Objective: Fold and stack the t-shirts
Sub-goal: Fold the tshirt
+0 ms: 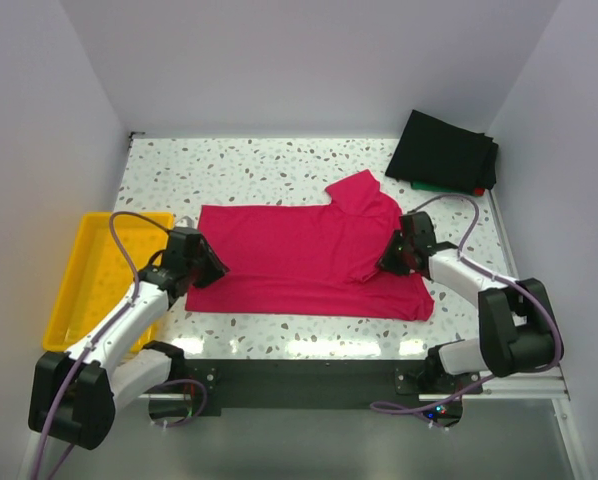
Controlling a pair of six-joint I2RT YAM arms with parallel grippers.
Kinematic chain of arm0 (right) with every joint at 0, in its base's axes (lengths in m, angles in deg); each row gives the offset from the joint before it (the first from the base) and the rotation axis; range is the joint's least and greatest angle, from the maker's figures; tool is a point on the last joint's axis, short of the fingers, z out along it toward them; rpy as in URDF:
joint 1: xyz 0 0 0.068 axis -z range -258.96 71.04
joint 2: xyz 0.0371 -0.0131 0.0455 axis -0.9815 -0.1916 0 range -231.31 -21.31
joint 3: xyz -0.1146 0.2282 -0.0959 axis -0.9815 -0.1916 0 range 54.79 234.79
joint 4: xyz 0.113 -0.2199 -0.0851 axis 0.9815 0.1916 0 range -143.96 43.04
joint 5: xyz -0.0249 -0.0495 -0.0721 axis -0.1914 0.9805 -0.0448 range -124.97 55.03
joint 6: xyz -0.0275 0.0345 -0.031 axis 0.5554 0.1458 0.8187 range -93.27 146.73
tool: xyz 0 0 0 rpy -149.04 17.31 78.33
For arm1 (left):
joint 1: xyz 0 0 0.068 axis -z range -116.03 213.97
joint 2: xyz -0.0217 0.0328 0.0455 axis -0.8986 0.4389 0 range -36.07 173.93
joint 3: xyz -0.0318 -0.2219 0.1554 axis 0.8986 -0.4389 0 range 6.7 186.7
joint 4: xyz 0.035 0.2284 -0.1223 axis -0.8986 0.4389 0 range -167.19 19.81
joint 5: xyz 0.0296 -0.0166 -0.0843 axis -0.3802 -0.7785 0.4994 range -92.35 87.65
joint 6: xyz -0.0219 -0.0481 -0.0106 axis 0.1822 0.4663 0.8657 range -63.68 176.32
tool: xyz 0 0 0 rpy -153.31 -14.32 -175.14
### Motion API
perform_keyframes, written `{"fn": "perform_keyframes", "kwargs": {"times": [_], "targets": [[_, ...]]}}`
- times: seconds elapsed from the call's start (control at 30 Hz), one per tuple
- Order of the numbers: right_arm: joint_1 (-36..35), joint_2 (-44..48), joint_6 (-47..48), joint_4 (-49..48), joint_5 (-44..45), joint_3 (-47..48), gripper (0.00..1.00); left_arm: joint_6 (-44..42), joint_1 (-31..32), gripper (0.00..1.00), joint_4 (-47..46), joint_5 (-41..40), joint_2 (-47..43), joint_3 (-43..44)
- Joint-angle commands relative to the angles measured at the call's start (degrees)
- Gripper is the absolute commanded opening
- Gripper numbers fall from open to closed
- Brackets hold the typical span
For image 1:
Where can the folded black t shirt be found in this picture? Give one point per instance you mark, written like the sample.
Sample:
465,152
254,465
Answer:
433,151

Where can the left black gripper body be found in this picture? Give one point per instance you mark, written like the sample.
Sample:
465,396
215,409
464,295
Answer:
205,262

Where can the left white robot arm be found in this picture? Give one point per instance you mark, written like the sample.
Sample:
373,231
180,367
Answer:
77,394

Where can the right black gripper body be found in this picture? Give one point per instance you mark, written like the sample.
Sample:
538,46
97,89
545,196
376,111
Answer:
396,253

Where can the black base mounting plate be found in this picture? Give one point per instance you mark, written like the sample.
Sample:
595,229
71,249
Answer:
209,387

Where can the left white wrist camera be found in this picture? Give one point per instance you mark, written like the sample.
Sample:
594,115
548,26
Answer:
185,222

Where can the magenta t shirt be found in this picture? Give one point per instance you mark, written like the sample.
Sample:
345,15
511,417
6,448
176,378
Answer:
318,260

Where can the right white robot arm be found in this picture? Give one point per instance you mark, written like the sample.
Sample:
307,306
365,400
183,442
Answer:
517,331

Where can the folded green t shirt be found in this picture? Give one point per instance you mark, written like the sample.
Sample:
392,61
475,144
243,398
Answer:
423,186

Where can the yellow plastic tray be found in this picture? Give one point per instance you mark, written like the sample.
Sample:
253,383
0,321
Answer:
97,275

